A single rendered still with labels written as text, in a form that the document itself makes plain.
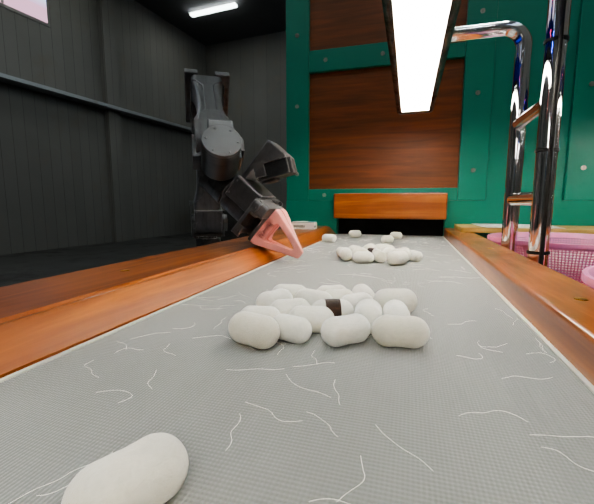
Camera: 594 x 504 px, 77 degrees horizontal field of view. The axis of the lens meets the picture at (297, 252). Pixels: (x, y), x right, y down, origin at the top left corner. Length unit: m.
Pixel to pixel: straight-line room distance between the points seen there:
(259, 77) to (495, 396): 11.02
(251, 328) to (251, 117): 10.80
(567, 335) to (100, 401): 0.26
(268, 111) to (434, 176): 9.80
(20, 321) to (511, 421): 0.27
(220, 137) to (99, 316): 0.33
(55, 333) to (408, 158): 0.99
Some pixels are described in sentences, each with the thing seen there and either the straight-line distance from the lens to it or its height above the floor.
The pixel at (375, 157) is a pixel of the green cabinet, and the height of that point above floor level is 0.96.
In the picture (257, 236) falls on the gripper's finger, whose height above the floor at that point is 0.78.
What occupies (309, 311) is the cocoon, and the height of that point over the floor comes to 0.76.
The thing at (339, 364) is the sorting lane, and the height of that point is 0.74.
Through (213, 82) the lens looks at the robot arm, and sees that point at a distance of 0.83.
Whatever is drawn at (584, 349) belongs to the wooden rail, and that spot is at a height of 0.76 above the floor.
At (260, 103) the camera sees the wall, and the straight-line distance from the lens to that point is 10.95.
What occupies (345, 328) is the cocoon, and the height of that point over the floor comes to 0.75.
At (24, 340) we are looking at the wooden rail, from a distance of 0.28.
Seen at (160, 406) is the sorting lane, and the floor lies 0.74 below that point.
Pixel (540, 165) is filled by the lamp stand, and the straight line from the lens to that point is 0.57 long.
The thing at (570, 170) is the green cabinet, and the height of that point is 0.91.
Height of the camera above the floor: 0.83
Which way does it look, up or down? 8 degrees down
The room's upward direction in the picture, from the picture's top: straight up
